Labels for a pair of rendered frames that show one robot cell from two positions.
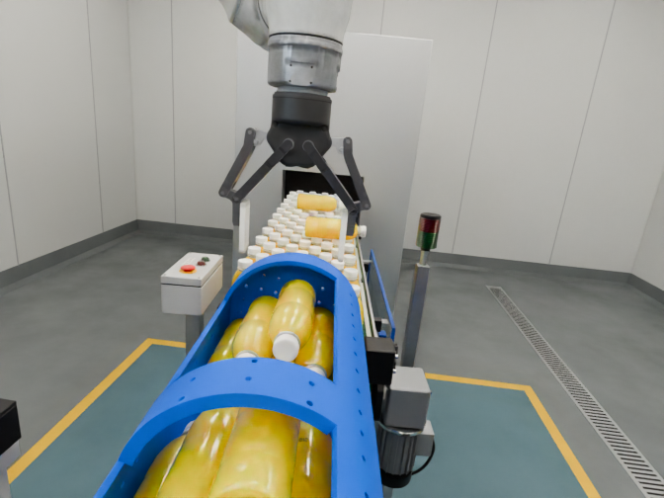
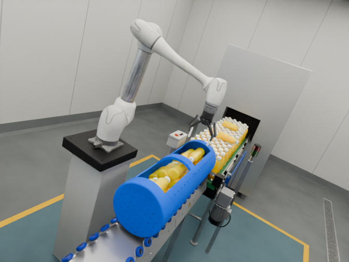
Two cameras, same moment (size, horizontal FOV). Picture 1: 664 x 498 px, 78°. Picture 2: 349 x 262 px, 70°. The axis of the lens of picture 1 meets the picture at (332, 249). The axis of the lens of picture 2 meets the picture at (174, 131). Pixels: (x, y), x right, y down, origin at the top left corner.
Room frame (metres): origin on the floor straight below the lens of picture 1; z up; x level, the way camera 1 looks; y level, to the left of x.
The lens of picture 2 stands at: (-0.97, -0.32, 1.88)
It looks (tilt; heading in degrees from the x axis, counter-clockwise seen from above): 20 degrees down; 20
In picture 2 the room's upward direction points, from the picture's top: 19 degrees clockwise
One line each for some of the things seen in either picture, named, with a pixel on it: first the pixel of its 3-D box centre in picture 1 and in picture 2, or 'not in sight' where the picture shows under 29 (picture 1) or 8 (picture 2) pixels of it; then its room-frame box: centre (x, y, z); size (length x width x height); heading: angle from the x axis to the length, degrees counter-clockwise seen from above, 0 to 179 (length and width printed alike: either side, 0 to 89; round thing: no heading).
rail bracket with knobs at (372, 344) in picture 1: (375, 362); (217, 180); (0.88, -0.13, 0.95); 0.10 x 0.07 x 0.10; 91
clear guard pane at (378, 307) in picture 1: (372, 338); (230, 182); (1.47, -0.19, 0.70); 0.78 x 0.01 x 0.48; 1
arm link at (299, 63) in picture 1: (303, 69); (210, 107); (0.55, 0.05, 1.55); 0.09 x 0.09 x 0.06
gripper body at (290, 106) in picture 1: (299, 130); (206, 117); (0.55, 0.05, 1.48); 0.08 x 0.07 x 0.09; 91
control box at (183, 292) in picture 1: (194, 281); (177, 139); (1.04, 0.36, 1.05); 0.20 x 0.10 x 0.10; 1
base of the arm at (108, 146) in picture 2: not in sight; (105, 140); (0.34, 0.61, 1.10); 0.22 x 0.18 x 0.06; 3
